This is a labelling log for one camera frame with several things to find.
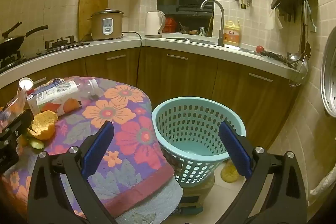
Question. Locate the wooden base cabinets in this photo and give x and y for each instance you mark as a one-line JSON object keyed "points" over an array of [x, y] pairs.
{"points": [[183, 74]]}

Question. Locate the teal plastic basket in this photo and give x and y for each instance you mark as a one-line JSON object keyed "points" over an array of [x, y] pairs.
{"points": [[183, 119]]}

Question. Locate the steel ladle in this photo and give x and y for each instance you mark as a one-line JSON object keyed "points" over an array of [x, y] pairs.
{"points": [[294, 57]]}

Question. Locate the clear plastic bottle white label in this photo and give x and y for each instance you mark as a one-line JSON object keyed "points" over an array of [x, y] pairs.
{"points": [[60, 91]]}

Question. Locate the white kitchen countertop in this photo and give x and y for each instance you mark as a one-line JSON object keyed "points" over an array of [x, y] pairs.
{"points": [[118, 44]]}

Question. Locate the white drink carton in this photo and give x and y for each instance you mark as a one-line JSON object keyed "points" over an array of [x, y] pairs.
{"points": [[32, 106]]}

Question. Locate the black wok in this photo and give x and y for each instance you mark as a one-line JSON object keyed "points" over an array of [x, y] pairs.
{"points": [[10, 44]]}

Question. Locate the steel kitchen faucet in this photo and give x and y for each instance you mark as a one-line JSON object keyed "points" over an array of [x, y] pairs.
{"points": [[221, 19]]}

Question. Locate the small red bottle white cap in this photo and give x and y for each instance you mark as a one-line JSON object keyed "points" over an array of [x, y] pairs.
{"points": [[25, 83]]}

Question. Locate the yellow sponge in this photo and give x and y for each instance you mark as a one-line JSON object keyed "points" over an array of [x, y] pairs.
{"points": [[228, 175]]}

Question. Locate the orange peel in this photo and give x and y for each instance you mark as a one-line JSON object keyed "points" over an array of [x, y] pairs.
{"points": [[43, 123]]}

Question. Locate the dark brush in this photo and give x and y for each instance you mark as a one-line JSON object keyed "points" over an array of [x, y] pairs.
{"points": [[274, 56]]}

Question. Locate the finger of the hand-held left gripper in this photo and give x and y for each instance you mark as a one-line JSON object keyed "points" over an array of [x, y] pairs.
{"points": [[18, 121]]}

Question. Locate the red container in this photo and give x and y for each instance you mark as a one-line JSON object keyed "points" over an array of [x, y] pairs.
{"points": [[169, 25]]}

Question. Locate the floral printed blanket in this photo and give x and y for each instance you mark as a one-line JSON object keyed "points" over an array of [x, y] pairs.
{"points": [[131, 113]]}

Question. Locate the round metal tray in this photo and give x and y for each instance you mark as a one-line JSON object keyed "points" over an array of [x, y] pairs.
{"points": [[326, 77]]}

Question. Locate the beige rice cooker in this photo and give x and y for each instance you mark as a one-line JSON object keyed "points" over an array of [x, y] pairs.
{"points": [[106, 26]]}

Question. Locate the steel sink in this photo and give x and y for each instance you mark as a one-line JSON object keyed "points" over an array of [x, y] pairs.
{"points": [[189, 39]]}

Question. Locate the red tomato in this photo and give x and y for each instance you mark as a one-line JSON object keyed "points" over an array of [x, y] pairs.
{"points": [[260, 49]]}

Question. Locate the cucumber slice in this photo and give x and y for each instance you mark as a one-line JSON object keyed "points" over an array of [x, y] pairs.
{"points": [[36, 144]]}

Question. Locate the clear snack packet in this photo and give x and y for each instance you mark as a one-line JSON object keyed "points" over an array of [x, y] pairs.
{"points": [[13, 108]]}

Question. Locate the gas stove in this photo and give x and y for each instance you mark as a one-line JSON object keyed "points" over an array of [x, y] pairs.
{"points": [[60, 43]]}

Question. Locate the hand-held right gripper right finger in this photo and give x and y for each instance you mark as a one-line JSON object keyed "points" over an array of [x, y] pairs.
{"points": [[236, 150]]}

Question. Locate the white plastic bag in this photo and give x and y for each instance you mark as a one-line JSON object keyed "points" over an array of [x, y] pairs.
{"points": [[273, 20]]}

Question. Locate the yellow detergent bottle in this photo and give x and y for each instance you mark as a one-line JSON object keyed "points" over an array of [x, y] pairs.
{"points": [[232, 35]]}

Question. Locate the wooden cutting board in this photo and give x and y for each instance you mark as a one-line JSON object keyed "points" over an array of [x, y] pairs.
{"points": [[86, 11]]}

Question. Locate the grey cloth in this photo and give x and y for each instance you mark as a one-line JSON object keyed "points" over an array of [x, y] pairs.
{"points": [[157, 203]]}

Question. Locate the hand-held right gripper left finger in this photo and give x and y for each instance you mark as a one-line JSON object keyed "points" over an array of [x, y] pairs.
{"points": [[97, 150]]}

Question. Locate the white electric kettle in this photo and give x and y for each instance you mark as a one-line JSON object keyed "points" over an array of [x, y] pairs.
{"points": [[153, 24]]}

